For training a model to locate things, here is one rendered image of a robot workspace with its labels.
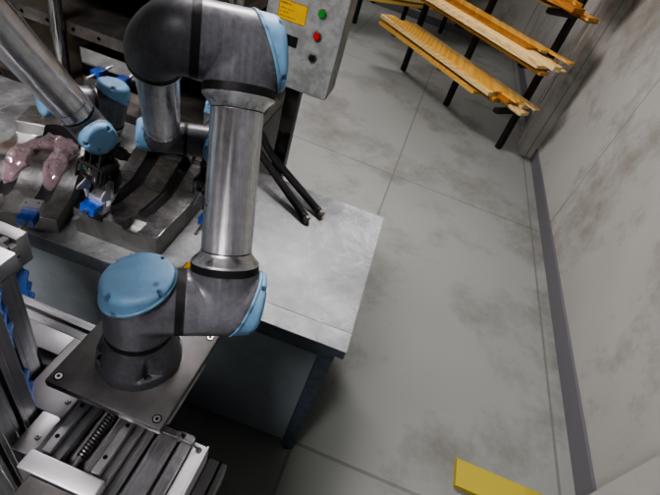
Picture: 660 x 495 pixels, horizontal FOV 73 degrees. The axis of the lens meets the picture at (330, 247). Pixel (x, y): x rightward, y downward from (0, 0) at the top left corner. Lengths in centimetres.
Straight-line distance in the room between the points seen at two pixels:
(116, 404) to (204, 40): 61
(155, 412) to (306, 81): 140
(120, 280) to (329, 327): 73
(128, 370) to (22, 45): 58
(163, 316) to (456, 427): 181
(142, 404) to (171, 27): 62
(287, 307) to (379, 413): 100
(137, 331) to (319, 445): 139
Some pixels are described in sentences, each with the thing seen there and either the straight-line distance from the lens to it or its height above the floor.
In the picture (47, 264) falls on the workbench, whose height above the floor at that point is 61.
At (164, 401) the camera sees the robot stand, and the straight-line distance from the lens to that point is 90.
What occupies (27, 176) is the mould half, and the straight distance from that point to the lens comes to 165.
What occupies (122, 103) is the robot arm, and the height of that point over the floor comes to 126.
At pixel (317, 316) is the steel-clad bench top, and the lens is 136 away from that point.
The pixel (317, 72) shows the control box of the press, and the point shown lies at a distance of 189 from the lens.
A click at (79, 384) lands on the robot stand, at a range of 93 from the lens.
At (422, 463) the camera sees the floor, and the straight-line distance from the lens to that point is 219.
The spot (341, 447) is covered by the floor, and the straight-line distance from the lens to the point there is 208.
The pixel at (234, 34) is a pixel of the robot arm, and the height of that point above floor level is 160.
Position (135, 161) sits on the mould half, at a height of 91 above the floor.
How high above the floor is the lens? 183
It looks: 41 degrees down
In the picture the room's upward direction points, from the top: 19 degrees clockwise
